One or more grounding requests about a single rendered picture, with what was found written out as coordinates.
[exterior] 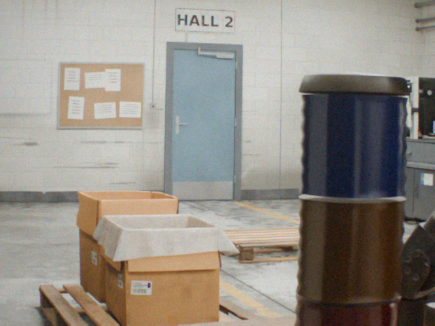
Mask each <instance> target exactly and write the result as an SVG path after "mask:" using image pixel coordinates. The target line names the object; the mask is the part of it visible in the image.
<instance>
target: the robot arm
mask: <svg viewBox="0 0 435 326"><path fill-rule="evenodd" d="M402 259H403V265H402V269H401V271H402V280H401V283H400V287H401V291H402V295H401V300H400V303H399V307H400V316H399V318H398V323H399V326H423V323H424V304H427V303H435V211H434V212H433V213H432V214H431V216H430V217H429V219H428V220H427V221H426V222H423V223H418V225H417V227H416V228H415V229H414V230H413V232H412V233H411V235H410V236H409V237H408V240H407V241H406V242H405V243H404V249H403V250H402Z"/></svg>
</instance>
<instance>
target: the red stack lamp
mask: <svg viewBox="0 0 435 326"><path fill-rule="evenodd" d="M400 300H401V296H399V297H397V298H394V299H391V300H384V301H382V302H364V303H345V302H341V303H336V302H325V301H321V300H314V299H309V298H305V297H303V296H300V295H299V294H296V301H297V305H296V307H295V310H294V311H295V314H296V320H295V323H294V326H399V323H398V318H399V316H400V307H399V303H400Z"/></svg>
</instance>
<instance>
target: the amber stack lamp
mask: <svg viewBox="0 0 435 326"><path fill-rule="evenodd" d="M299 200H300V209H299V212H298V214H299V217H300V223H299V226H298V232H299V234H300V237H299V238H298V244H297V245H298V251H299V254H298V258H297V262H298V272H297V273H296V279H297V282H298V284H297V287H296V293H297V294H299V295H300V296H303V297H305V298H309V299H314V300H321V301H325V302H336V303H341V302H345V303H364V302H382V301H384V300H391V299H394V298H397V297H399V296H401V295H402V291H401V287H400V283H401V280H402V271H401V269H402V265H403V259H402V250H403V249H404V242H403V236H404V224H403V221H404V217H405V215H406V213H405V210H404V205H405V202H406V198H405V197H402V196H398V197H390V198H336V197H325V196H312V195H307V194H303V195H300V196H299Z"/></svg>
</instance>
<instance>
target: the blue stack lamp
mask: <svg viewBox="0 0 435 326"><path fill-rule="evenodd" d="M301 99H302V107H301V110H300V112H301V116H302V122H301V125H300V130H301V134H302V136H301V140H300V148H301V155H300V165H301V170H300V174H299V177H300V183H301V184H300V190H299V193H301V194H307V195H312V196H325V197H336V198H390V197H398V196H405V195H406V190H405V183H406V173H405V168H406V164H407V160H406V150H407V147H408V145H407V142H406V135H407V132H408V128H407V124H406V120H407V117H408V110H407V106H406V103H407V100H408V98H406V97H395V96H366V95H361V94H301Z"/></svg>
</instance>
